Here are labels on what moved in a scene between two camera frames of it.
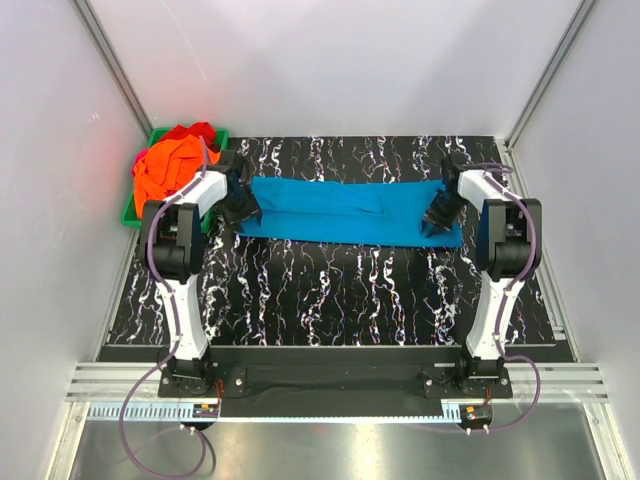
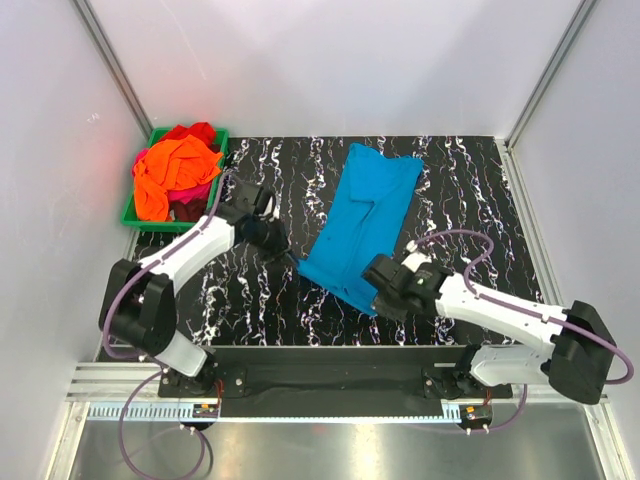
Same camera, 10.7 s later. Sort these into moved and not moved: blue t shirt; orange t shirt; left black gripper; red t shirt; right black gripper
Moved: blue t shirt; right black gripper; left black gripper
Not moved: orange t shirt; red t shirt
